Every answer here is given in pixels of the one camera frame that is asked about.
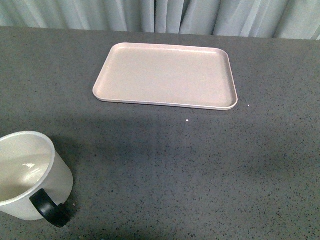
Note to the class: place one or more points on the white smiley mug black handle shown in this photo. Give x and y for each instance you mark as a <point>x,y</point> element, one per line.
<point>35,182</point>

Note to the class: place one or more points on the beige rectangular plastic tray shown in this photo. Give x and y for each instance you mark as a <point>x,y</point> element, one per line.
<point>167,75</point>

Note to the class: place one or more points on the pale green pleated curtain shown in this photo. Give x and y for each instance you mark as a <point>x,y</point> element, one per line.
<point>283,19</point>

